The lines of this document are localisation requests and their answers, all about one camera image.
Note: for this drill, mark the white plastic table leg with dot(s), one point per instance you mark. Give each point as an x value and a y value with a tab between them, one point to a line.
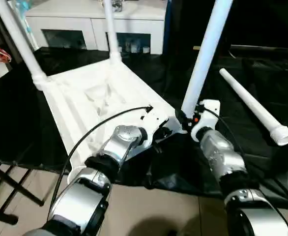
112	29
252	105
205	59
21	39

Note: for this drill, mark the white plastic table top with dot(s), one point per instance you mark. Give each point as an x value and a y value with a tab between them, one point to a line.
85	93

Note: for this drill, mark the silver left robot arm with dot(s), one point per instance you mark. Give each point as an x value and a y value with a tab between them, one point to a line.
109	157

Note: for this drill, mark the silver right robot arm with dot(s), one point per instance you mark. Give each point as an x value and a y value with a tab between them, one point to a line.
222	157

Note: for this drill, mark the black flat screen television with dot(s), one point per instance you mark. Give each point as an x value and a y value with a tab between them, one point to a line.
267	22

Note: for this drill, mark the small grey cabinet ornament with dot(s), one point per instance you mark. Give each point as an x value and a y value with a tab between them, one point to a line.
117	5

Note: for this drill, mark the white glass-door cabinet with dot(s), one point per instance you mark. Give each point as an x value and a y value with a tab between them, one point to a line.
85	22

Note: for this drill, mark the black plastic mat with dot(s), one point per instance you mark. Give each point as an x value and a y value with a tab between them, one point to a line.
16	128

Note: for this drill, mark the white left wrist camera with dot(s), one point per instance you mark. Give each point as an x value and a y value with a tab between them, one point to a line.
156	120

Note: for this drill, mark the black folding table frame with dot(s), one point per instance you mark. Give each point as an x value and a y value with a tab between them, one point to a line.
11	187

